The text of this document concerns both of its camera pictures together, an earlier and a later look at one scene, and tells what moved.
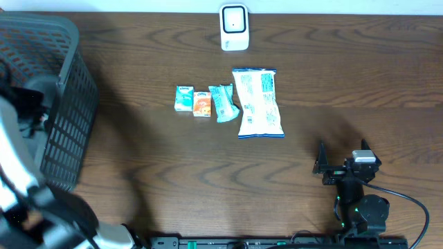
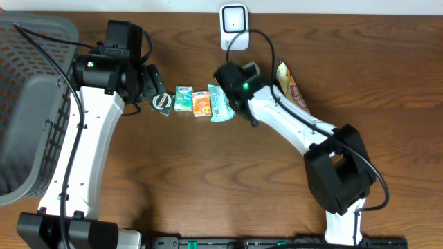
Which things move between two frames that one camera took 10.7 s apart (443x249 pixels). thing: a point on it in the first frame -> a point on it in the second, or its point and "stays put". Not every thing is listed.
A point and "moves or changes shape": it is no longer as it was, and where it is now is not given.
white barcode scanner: x=234 y=27 stays put
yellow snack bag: x=257 y=91 moves or changes shape
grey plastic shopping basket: x=42 y=53 stays put
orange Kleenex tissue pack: x=202 y=104 stays put
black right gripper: x=335 y=172 -> x=244 y=115
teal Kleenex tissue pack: x=184 y=95 stays put
